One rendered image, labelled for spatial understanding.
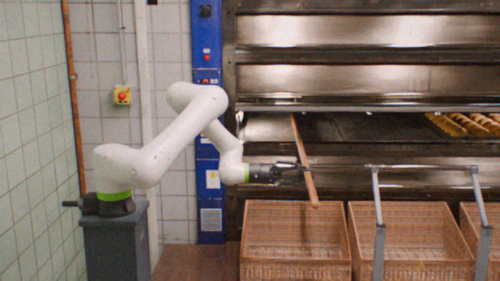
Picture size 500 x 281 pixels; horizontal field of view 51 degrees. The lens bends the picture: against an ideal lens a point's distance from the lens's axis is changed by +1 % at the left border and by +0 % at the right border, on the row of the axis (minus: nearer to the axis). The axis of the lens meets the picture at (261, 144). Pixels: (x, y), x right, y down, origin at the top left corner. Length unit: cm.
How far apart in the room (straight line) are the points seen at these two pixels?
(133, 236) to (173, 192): 115
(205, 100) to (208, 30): 90
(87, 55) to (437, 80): 188
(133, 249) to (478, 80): 200
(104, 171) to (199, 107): 41
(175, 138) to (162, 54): 110
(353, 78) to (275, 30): 49
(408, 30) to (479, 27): 36
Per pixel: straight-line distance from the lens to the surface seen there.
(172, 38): 287
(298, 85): 285
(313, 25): 284
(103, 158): 188
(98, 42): 297
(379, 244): 251
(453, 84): 300
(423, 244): 314
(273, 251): 300
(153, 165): 178
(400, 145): 300
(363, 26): 287
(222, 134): 231
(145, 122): 295
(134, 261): 198
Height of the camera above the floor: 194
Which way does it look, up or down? 15 degrees down
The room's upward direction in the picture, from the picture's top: straight up
